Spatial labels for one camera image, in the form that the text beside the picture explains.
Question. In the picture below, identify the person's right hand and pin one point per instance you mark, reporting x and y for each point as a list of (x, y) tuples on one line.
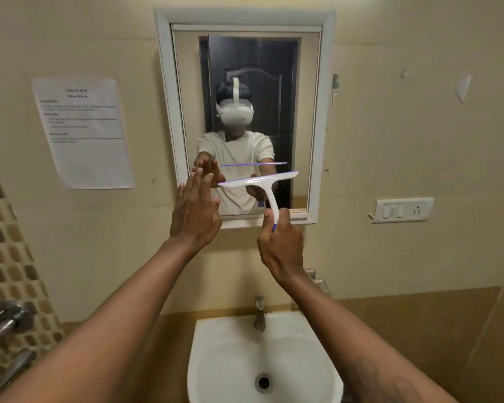
[(282, 251)]

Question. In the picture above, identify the person's left hand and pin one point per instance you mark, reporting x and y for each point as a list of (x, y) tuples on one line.
[(195, 218)]

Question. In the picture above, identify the person's left middle finger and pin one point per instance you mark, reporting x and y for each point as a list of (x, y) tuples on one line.
[(200, 182)]

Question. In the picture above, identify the person's right thumb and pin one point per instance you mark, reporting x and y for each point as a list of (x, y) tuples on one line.
[(269, 218)]

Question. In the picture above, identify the person's left thumb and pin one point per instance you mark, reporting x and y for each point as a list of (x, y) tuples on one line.
[(216, 204)]

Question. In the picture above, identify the person's left little finger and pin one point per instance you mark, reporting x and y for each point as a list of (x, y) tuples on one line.
[(179, 195)]

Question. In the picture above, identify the white window squeegee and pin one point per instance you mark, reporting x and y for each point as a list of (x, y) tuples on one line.
[(269, 193)]

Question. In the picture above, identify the person's right forearm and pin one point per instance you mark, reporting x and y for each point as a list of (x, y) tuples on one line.
[(344, 344)]

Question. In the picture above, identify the person's left forearm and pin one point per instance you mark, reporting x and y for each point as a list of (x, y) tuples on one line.
[(109, 331)]

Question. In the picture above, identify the metal basin tap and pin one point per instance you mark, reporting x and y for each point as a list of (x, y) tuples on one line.
[(259, 316)]

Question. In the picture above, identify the white printed paper notice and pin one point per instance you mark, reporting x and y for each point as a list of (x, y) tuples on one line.
[(84, 134)]

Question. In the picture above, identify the white ceramic wash basin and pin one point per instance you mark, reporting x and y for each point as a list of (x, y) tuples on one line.
[(231, 365)]

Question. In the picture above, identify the metal basin drain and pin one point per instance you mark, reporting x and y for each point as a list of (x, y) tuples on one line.
[(263, 382)]

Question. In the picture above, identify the metal shower valve knob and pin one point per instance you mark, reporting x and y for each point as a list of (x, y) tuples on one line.
[(8, 318)]

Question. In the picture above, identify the white torn tape scrap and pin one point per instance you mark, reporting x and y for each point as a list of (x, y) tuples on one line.
[(463, 88)]

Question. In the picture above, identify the metal tap lever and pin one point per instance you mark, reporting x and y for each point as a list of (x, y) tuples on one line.
[(12, 369)]

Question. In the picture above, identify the white framed wall mirror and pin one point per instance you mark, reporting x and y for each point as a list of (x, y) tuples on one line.
[(184, 121)]

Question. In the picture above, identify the metal wall bracket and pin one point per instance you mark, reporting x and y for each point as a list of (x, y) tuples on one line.
[(319, 283)]

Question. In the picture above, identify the white switch socket plate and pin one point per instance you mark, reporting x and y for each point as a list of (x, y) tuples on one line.
[(403, 210)]

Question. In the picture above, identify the small torn wall sticker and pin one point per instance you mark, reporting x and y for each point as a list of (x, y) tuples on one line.
[(335, 88)]

